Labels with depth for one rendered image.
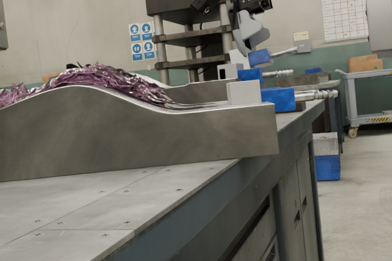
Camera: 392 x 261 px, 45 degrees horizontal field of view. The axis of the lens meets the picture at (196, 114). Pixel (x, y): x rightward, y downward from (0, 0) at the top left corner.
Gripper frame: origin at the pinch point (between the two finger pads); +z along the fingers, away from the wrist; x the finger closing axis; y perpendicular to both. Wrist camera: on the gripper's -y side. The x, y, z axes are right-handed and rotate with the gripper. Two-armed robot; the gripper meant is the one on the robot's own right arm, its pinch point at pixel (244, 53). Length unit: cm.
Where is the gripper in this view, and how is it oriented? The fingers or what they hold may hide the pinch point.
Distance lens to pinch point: 99.5
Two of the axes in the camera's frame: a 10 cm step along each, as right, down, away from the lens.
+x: 3.5, 0.5, 9.3
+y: 9.2, -2.2, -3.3
